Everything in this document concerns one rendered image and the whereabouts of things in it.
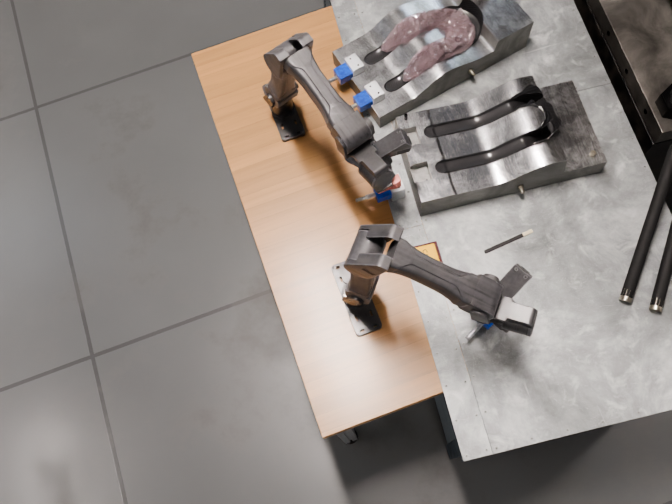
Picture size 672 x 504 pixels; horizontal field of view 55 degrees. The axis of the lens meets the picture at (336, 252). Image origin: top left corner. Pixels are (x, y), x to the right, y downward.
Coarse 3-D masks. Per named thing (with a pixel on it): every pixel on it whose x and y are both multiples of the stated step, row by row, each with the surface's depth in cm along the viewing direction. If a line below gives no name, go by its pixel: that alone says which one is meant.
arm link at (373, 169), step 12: (372, 132) 143; (336, 144) 143; (348, 156) 144; (360, 156) 143; (372, 156) 142; (360, 168) 145; (372, 168) 141; (384, 168) 141; (372, 180) 143; (384, 180) 144
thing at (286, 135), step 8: (264, 88) 188; (288, 104) 180; (272, 112) 184; (280, 112) 181; (288, 112) 183; (296, 112) 185; (280, 120) 184; (288, 120) 184; (296, 120) 184; (280, 128) 183; (288, 128) 183; (296, 128) 183; (280, 136) 183; (288, 136) 183; (296, 136) 182
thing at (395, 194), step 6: (402, 186) 169; (384, 192) 171; (390, 192) 170; (396, 192) 169; (402, 192) 171; (360, 198) 172; (366, 198) 172; (378, 198) 170; (384, 198) 171; (390, 198) 172; (396, 198) 173
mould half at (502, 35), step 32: (416, 0) 186; (448, 0) 186; (480, 0) 181; (512, 0) 180; (384, 32) 184; (512, 32) 177; (384, 64) 182; (448, 64) 176; (480, 64) 182; (416, 96) 178
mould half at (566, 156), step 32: (480, 96) 172; (512, 96) 168; (544, 96) 175; (576, 96) 174; (480, 128) 170; (512, 128) 166; (576, 128) 171; (416, 160) 168; (512, 160) 164; (544, 160) 160; (576, 160) 168; (416, 192) 168; (448, 192) 164; (480, 192) 166; (512, 192) 171
